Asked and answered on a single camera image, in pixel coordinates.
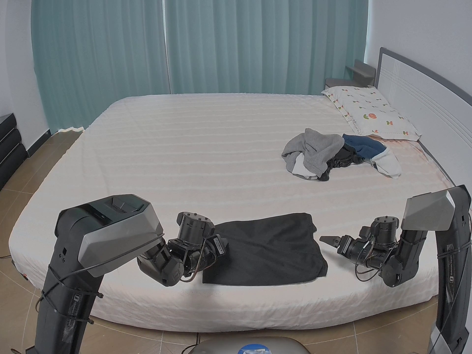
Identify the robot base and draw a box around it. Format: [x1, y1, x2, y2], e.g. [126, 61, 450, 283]
[184, 337, 310, 354]

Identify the black chest of drawers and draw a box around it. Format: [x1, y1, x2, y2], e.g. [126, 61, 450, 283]
[0, 113, 27, 191]

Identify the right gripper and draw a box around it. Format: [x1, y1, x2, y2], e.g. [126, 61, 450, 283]
[339, 235, 373, 268]

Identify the black shirt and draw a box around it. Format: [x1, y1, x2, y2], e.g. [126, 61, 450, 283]
[202, 212, 329, 286]

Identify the pile of clothes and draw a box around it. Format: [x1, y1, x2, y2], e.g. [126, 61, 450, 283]
[281, 128, 402, 182]

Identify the bed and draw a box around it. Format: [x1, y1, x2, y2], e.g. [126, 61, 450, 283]
[8, 46, 472, 334]

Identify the blue-green curtain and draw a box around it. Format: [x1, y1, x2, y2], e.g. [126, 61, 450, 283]
[164, 0, 369, 95]
[32, 0, 172, 133]

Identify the white printed pillow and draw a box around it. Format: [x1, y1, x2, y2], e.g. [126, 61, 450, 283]
[321, 86, 422, 141]

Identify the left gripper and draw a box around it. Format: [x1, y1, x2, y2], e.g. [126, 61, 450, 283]
[199, 234, 230, 272]

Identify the grey bedside table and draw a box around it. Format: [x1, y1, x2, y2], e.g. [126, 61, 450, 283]
[324, 59, 377, 89]

